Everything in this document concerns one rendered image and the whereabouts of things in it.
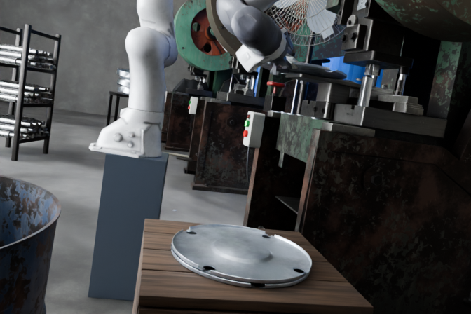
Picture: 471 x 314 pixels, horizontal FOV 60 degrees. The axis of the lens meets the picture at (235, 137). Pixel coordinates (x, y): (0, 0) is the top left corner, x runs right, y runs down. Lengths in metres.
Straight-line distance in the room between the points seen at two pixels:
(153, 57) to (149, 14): 0.15
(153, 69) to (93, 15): 6.76
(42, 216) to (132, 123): 0.63
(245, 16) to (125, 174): 0.61
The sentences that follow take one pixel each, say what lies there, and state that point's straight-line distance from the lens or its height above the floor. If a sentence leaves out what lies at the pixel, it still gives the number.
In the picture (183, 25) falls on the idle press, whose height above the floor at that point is 1.33.
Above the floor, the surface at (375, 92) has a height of 0.76.
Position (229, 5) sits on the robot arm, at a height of 0.88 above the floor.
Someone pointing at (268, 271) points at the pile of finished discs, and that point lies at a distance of 0.81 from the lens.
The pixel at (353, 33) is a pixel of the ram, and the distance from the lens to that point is 1.46.
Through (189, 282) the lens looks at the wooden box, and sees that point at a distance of 0.74.
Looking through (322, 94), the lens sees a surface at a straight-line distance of 1.44.
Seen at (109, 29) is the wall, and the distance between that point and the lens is 7.95.
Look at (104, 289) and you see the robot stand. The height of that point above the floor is 0.03.
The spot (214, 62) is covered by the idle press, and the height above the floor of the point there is 1.02.
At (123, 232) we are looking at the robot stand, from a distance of 1.32.
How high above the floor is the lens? 0.67
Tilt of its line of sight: 5 degrees down
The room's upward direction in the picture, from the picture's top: 9 degrees clockwise
